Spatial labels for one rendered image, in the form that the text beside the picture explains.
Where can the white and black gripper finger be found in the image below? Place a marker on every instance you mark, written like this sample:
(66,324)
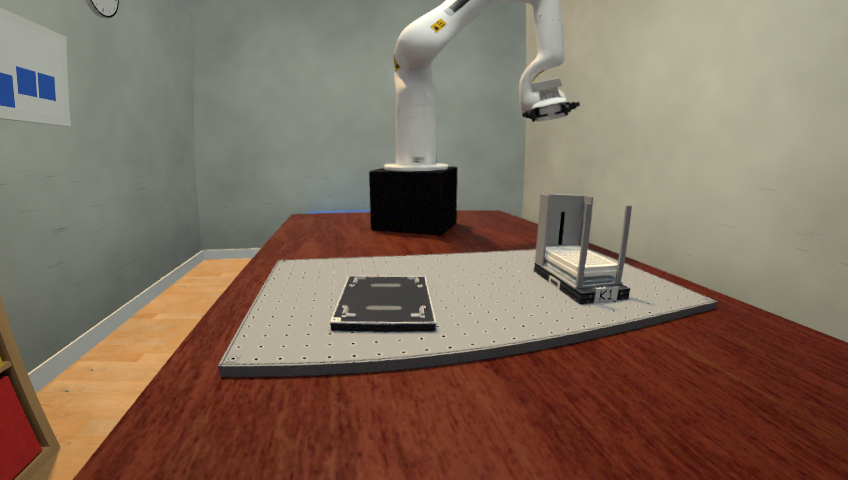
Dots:
(533,113)
(567,106)

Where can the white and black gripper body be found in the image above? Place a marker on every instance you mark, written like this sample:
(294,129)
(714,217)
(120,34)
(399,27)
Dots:
(548,106)

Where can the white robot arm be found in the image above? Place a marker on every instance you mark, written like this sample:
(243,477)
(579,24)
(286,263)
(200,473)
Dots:
(422,40)

